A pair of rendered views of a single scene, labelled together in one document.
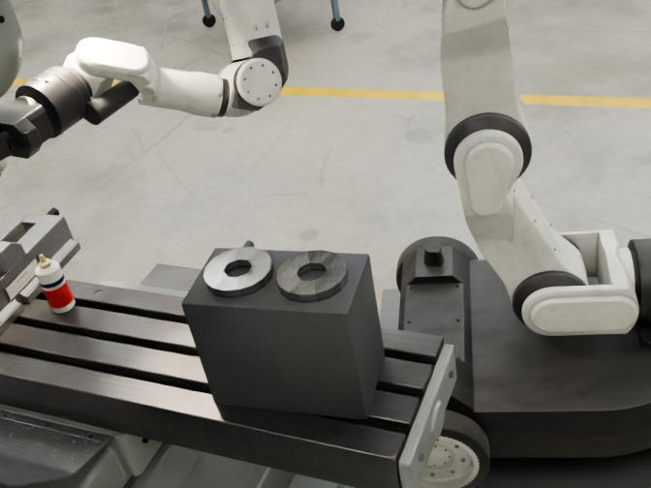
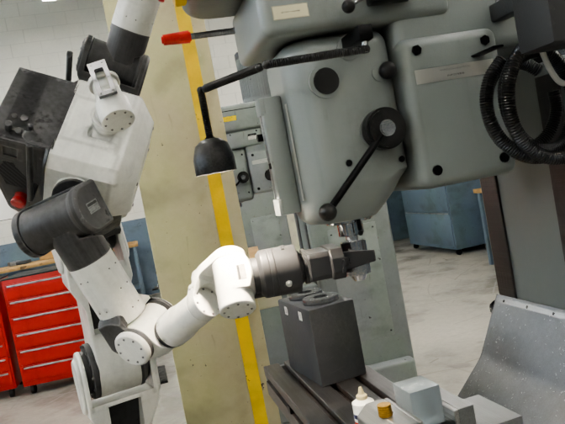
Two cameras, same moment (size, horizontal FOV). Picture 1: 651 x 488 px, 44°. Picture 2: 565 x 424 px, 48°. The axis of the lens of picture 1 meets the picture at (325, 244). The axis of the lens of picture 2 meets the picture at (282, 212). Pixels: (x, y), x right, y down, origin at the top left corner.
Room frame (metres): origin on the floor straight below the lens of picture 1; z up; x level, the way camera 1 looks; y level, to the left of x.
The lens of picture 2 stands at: (1.89, 1.24, 1.41)
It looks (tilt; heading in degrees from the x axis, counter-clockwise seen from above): 3 degrees down; 229
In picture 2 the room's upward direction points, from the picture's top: 11 degrees counter-clockwise
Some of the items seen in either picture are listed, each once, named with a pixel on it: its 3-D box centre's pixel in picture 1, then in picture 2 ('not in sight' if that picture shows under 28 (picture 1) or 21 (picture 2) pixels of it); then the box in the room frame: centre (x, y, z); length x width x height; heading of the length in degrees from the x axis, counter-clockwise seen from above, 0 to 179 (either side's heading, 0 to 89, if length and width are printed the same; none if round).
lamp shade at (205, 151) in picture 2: not in sight; (213, 155); (1.24, 0.35, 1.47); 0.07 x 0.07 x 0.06
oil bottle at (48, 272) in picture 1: (52, 281); (365, 416); (1.10, 0.45, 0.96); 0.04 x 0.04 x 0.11
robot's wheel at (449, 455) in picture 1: (435, 453); not in sight; (0.98, -0.13, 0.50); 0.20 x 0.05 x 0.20; 77
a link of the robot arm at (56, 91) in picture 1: (29, 119); (307, 267); (1.11, 0.39, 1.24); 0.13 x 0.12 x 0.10; 55
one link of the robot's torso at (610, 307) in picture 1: (573, 282); not in sight; (1.17, -0.46, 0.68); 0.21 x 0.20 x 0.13; 77
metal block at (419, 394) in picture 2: not in sight; (418, 401); (1.12, 0.60, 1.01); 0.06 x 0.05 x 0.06; 64
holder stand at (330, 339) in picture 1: (288, 327); (319, 332); (0.82, 0.07, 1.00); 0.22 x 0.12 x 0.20; 68
